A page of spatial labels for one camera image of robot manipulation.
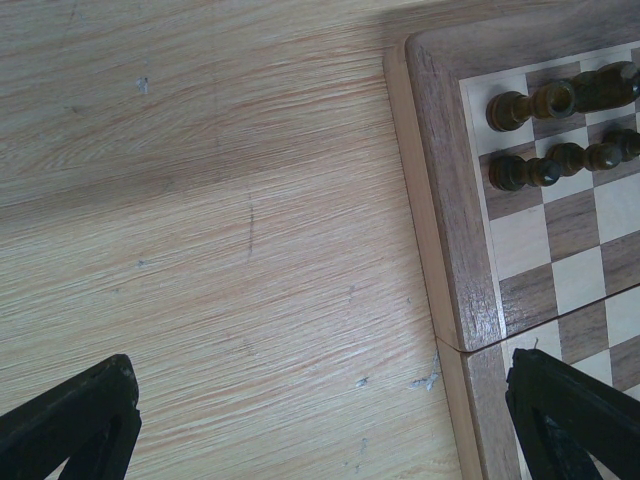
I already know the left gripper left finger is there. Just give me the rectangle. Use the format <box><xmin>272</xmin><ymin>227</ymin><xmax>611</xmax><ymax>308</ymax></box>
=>
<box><xmin>1</xmin><ymin>354</ymin><xmax>142</xmax><ymax>479</ymax></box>

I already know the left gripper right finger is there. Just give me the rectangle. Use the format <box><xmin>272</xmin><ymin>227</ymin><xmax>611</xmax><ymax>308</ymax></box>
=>
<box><xmin>505</xmin><ymin>349</ymin><xmax>639</xmax><ymax>479</ymax></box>

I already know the wooden chess board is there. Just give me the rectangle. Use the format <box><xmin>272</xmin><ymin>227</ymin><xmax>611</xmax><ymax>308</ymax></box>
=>
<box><xmin>384</xmin><ymin>1</ymin><xmax>639</xmax><ymax>479</ymax></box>

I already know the dark chess pawn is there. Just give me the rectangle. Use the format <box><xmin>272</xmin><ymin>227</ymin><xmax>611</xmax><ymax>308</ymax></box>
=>
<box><xmin>546</xmin><ymin>143</ymin><xmax>622</xmax><ymax>177</ymax></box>
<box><xmin>489</xmin><ymin>155</ymin><xmax>562</xmax><ymax>191</ymax></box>

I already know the dark chess rook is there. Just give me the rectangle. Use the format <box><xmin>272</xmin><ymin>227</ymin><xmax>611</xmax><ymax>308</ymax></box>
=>
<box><xmin>486</xmin><ymin>80</ymin><xmax>576</xmax><ymax>132</ymax></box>

